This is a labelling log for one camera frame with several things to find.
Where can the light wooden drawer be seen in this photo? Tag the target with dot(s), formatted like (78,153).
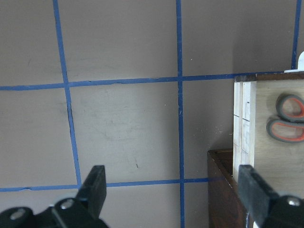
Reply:
(262,135)

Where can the dark brown wooden cabinet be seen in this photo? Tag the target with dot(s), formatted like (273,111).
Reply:
(225,207)

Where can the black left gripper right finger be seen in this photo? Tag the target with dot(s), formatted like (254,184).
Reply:
(256,195)

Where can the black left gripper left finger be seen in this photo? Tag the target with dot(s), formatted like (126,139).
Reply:
(92,192)

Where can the grey orange scissors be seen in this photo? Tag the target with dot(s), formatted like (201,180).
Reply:
(288,118)

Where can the white drawer handle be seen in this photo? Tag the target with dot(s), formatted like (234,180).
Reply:
(299,66)

